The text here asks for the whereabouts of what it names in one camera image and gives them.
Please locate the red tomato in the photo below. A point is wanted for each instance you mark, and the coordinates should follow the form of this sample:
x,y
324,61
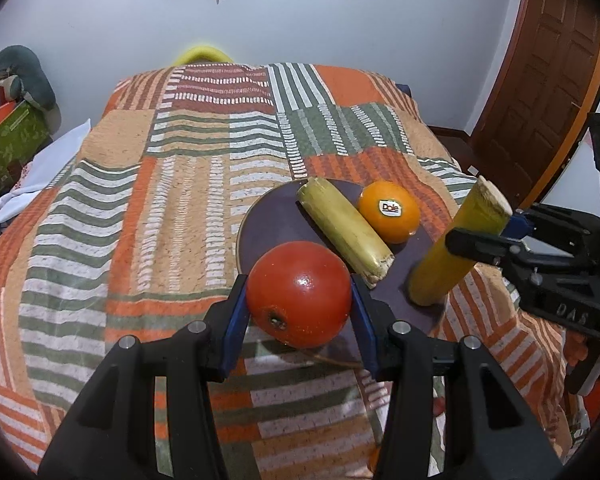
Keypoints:
x,y
300,295

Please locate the yellow-green sugarcane piece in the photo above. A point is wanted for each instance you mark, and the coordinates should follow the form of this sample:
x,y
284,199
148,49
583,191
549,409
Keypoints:
x,y
345,232

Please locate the orange with sticker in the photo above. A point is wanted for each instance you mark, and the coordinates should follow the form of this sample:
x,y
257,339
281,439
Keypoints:
x,y
387,212

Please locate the wooden baseboard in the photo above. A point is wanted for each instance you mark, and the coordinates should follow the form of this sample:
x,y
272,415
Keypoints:
x,y
452,136

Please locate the brown wooden door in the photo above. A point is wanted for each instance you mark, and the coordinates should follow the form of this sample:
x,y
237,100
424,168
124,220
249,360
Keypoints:
x,y
535,85

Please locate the dark purple round plate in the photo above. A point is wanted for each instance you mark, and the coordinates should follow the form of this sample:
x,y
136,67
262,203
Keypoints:
x,y
275,220

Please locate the green cardboard box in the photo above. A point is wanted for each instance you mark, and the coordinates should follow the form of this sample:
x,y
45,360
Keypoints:
x,y
10,145

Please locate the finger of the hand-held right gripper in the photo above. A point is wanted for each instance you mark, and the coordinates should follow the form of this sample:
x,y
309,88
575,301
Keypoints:
x,y
480,246
516,225

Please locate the yellow sugarcane piece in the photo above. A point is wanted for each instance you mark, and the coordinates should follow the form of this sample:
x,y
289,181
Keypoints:
x,y
445,270

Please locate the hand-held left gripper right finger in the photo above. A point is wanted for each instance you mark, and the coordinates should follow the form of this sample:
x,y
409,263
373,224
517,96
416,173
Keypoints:
x,y
365,322

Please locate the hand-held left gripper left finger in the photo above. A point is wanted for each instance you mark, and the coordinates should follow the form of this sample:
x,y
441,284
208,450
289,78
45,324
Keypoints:
x,y
236,317

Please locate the grey neck pillow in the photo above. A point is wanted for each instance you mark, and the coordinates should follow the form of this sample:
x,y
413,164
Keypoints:
x,y
35,82

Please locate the striped patchwork blanket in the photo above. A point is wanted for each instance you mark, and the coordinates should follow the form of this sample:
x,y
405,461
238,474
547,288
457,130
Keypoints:
x,y
130,210

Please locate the white cloth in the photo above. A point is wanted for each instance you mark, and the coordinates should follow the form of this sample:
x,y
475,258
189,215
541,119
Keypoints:
x,y
35,170

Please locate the yellow pillow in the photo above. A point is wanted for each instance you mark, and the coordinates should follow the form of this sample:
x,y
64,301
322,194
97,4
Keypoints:
x,y
202,55

